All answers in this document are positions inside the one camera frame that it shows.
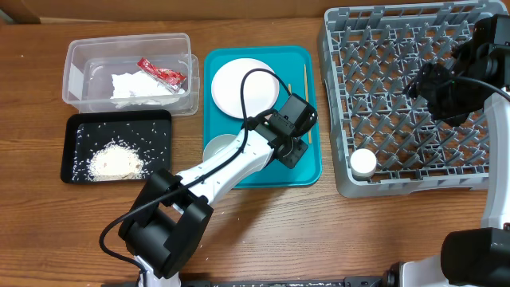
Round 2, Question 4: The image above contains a white round plate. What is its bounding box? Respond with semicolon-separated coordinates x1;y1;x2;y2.
211;58;280;119

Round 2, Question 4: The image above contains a white cup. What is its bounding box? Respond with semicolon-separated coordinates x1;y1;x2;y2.
349;148;377;180

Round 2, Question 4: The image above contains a red snack wrapper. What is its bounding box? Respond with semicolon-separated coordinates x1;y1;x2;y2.
136;57;186;92

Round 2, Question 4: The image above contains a white napkin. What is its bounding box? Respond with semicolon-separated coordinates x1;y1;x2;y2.
111;71;185;109

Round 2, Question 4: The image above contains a pile of rice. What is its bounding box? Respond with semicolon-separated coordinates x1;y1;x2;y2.
71;121;171;183

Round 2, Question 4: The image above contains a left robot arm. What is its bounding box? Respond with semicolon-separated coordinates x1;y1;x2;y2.
119;94;317;286

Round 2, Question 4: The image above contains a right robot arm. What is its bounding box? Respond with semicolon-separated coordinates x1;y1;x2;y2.
381;14;509;286

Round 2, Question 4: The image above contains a grey dishwasher rack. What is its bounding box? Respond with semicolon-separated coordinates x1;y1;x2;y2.
318;1;507;198

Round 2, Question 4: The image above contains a grey-white empty bowl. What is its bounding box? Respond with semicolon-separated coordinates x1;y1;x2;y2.
202;134;237;161

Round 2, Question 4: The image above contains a teal serving tray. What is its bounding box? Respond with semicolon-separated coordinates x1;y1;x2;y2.
203;45;323;189

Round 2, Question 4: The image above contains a black plastic tray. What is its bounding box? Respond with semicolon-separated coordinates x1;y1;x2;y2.
61;110;172;184

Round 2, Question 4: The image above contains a clear plastic bin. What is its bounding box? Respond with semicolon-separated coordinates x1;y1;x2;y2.
62;33;200;116

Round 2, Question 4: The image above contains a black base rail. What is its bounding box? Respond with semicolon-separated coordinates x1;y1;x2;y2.
181;276;383;287

